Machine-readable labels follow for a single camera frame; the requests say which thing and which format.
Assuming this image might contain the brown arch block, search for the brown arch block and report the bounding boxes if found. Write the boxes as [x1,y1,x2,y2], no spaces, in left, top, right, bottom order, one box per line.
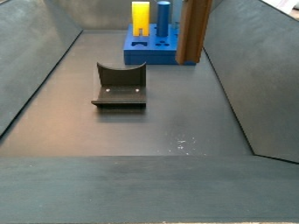
[175,0,212,65]

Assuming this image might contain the blue peg board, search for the blue peg board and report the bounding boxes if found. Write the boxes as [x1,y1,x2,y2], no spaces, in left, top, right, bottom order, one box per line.
[123,23,197,67]

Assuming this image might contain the yellow slotted block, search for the yellow slotted block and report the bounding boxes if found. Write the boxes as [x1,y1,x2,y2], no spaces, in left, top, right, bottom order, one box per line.
[131,1,149,37]

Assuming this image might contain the dark grey curved stand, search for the dark grey curved stand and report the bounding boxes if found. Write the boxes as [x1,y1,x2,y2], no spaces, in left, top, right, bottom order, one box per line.
[91,64,145,107]

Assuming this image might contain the dark blue cylinder peg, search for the dark blue cylinder peg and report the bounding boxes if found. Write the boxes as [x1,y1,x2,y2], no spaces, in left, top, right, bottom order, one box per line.
[156,1,171,37]

